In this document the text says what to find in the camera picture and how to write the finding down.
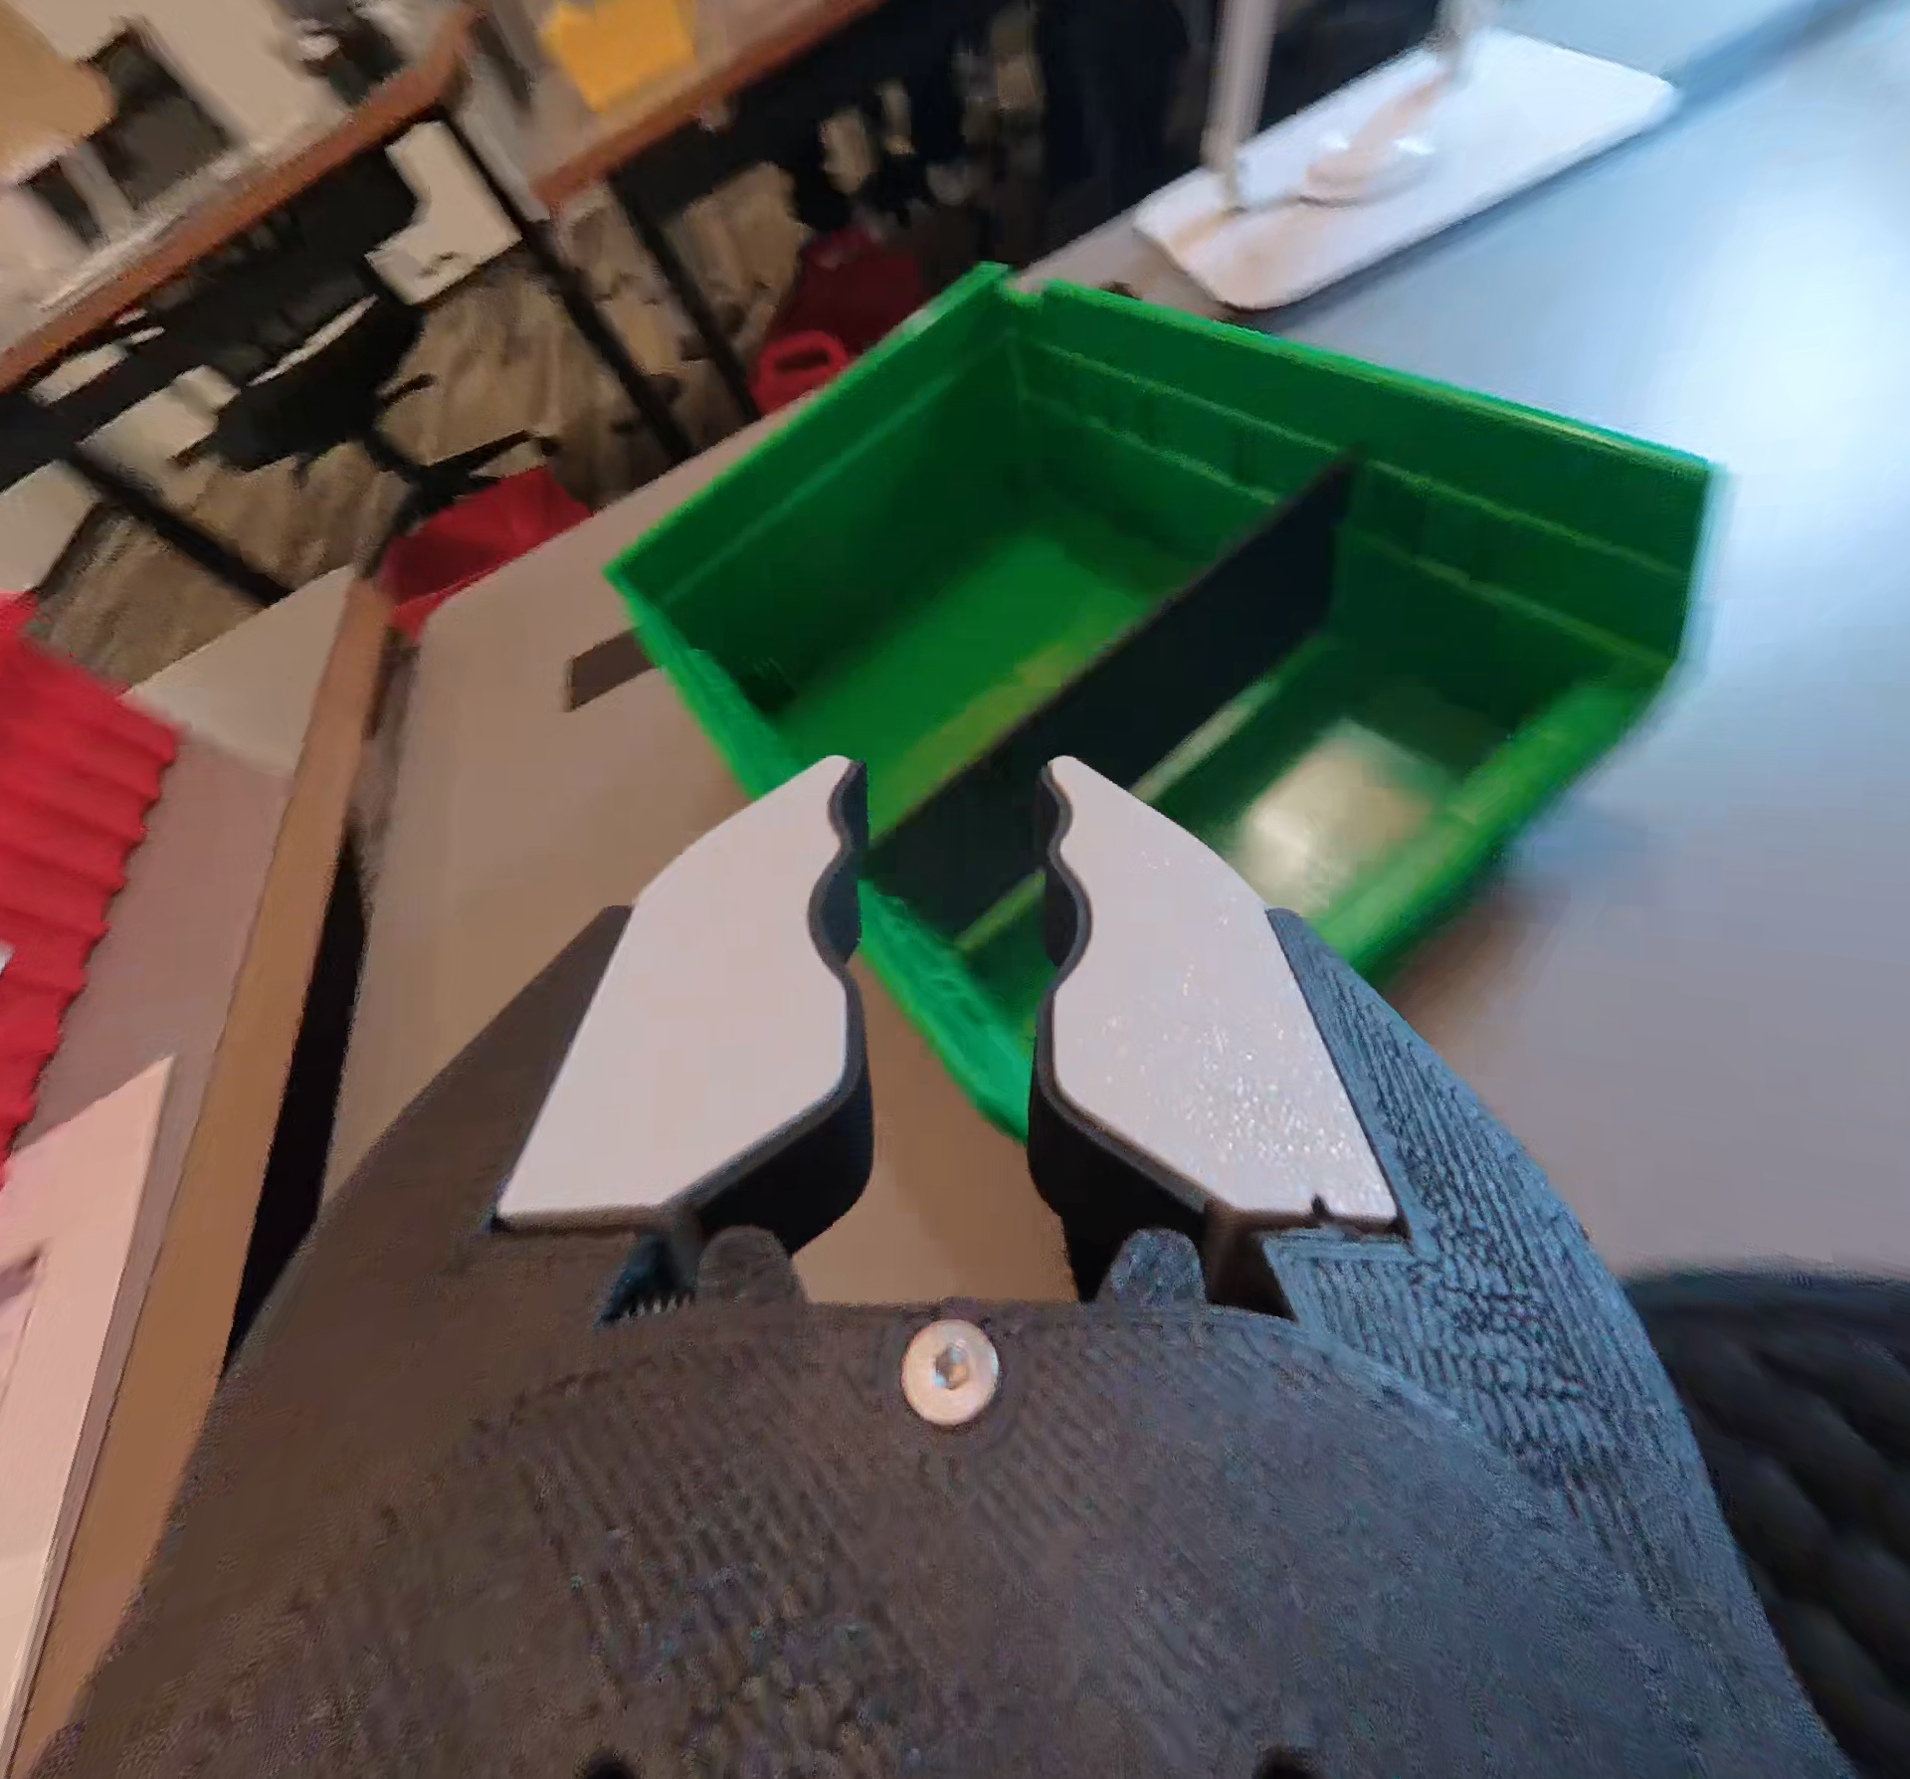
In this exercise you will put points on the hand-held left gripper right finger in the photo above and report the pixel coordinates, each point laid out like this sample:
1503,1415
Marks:
1193,1033

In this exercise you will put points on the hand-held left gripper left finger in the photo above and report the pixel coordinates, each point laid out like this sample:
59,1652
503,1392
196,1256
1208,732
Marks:
716,1017

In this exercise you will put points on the green plastic bin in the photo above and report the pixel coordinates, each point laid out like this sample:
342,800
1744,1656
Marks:
969,616

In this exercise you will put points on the red plastic bin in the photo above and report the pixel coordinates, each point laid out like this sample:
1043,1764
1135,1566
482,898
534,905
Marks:
75,839

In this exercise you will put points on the white paper sheet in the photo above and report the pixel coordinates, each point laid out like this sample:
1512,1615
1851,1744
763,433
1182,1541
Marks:
75,1287

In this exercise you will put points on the black office chair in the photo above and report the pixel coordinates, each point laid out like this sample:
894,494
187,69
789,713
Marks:
342,392

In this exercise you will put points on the black textured pad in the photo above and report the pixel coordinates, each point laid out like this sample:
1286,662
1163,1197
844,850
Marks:
1820,1481

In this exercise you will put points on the wooden document stand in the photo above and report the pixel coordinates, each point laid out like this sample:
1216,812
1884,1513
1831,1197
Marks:
1462,137

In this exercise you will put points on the wooden edged table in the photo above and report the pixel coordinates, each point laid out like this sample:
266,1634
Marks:
774,34
224,212

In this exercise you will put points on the yellow box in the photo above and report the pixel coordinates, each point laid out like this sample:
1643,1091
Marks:
620,34

